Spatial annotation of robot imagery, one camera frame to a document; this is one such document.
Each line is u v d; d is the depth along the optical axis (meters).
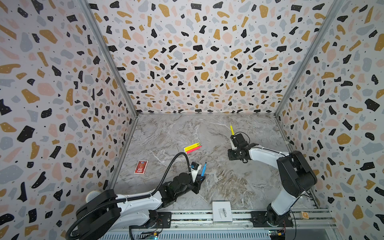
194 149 1.01
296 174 0.48
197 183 0.70
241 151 0.72
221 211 0.73
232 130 1.12
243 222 0.74
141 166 0.90
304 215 0.76
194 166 0.70
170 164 0.60
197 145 1.03
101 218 0.41
